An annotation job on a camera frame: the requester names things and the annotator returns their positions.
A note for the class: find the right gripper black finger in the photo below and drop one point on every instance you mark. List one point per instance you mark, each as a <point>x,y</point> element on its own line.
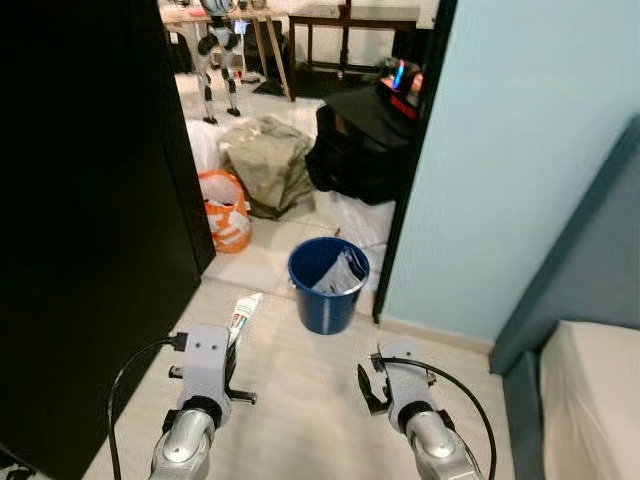
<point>370,390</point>

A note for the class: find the white toothpaste tube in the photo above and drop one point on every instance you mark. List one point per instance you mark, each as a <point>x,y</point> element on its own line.
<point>245,315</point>

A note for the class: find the blue plastic bucket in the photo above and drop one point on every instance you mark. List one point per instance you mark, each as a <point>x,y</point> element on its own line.
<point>325,312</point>

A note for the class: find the crumpled clear plastic wrapper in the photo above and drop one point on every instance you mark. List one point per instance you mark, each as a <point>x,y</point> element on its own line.
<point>342,275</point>

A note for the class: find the orange and white bag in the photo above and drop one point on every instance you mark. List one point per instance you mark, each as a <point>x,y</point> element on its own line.
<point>228,215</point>

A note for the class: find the white plastic bag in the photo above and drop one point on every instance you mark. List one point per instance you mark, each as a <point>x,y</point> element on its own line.
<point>203,145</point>
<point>362,220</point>

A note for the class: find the beige fabric sack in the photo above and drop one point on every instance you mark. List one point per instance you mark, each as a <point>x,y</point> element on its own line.
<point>270,165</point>

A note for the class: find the black wardrobe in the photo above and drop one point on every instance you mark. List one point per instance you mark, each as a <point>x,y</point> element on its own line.
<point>90,200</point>

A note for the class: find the large black fabric bag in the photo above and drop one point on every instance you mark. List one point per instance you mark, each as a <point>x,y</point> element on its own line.
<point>360,150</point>

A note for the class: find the standing silver humanoid robot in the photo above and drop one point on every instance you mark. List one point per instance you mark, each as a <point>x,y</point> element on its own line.
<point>215,55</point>

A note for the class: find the light wooden table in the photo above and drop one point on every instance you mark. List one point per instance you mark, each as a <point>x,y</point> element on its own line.
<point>262,14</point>

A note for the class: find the dark wooden table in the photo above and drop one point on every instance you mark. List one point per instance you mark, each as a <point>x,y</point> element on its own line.
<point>350,17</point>

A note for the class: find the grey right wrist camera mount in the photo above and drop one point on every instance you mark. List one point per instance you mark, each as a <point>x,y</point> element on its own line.
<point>405,385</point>

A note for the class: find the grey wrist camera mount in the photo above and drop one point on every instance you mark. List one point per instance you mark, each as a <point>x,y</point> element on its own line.
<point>405,385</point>
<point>208,360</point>

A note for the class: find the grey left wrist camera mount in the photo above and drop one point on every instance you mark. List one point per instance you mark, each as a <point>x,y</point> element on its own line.
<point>208,360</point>

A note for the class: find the black door frame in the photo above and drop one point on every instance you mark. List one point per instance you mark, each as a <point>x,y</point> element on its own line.
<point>415,150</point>

